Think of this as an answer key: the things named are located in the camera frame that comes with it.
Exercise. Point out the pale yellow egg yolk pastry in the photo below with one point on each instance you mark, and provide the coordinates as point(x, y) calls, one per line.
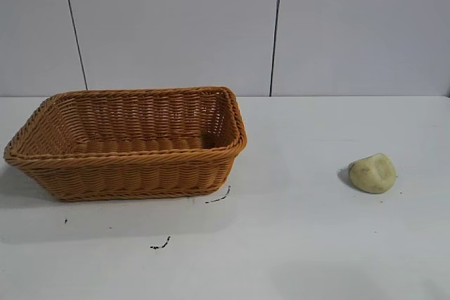
point(371, 175)

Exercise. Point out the brown woven wicker basket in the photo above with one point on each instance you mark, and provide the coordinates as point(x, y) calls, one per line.
point(133, 173)

